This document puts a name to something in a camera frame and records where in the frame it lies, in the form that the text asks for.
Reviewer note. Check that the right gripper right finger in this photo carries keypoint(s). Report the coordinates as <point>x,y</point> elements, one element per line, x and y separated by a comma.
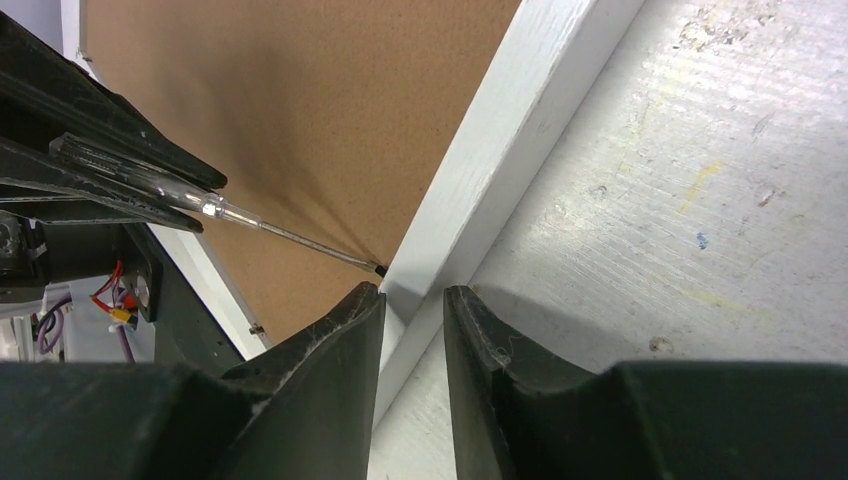
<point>519,411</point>

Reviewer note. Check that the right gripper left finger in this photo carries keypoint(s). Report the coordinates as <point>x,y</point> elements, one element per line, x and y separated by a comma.
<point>301,410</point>

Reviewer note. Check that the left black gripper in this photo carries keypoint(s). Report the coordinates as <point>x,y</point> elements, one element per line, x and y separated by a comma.
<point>62,220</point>

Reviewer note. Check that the white picture frame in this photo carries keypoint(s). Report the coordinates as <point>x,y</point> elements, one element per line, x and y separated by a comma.
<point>403,132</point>

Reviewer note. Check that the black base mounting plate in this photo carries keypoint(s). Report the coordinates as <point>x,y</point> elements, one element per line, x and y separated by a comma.
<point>185,331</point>

